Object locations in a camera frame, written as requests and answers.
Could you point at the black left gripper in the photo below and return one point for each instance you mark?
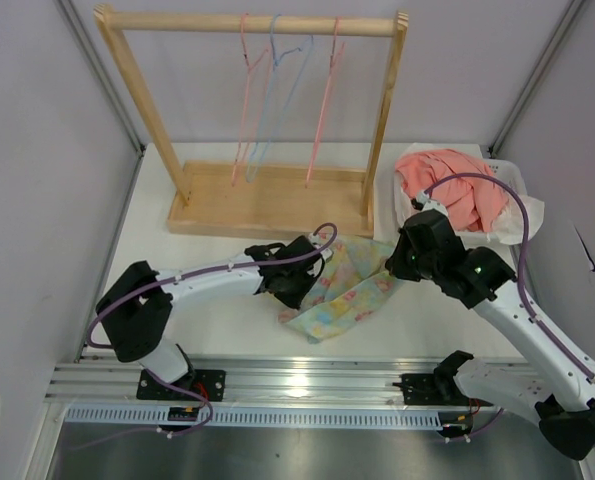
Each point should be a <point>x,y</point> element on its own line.
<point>294,301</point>

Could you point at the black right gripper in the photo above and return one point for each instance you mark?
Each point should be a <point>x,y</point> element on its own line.
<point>396,263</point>

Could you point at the floral pastel skirt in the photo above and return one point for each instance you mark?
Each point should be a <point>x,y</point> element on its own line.
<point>354,285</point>

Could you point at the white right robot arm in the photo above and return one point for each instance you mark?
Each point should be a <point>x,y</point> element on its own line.
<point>561,402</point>

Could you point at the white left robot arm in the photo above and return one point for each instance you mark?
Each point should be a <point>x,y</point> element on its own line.
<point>135,311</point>

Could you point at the wooden hanger rack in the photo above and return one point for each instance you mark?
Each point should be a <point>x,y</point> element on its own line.
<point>285,199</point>

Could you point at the coral pink garment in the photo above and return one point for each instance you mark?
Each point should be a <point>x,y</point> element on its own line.
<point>473,204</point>

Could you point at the white sheer garment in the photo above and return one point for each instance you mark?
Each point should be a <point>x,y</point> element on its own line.
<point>508,227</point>

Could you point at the white plastic laundry basket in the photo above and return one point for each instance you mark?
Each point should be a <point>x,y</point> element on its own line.
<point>504,171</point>

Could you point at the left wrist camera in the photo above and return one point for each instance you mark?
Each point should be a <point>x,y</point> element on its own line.
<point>325,251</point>

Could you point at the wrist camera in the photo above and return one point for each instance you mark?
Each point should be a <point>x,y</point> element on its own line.
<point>423,202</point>
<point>325,251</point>

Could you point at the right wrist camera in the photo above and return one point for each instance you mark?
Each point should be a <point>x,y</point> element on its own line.
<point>423,202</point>

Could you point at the aluminium mounting rail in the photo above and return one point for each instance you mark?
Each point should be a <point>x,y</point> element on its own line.
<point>299,382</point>

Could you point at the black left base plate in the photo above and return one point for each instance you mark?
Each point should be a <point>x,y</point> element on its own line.
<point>208,383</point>

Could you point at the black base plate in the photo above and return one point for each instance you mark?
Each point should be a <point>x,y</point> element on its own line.
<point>208,383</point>
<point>420,389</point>

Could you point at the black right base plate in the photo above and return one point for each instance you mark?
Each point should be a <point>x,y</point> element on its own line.
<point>420,389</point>

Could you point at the right pink wire hanger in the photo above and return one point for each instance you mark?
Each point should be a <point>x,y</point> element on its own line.
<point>324,110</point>

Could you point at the pink wire hanger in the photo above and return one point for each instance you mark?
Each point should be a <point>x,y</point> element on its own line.
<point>249,124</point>
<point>324,110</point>

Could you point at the blue wire hanger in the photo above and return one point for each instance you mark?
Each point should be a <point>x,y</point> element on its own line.
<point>287,68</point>

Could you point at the left pink wire hanger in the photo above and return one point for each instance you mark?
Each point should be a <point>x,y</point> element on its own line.
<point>249,124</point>

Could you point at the white slotted cable duct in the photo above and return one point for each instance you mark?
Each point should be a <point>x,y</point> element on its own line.
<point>237,416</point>

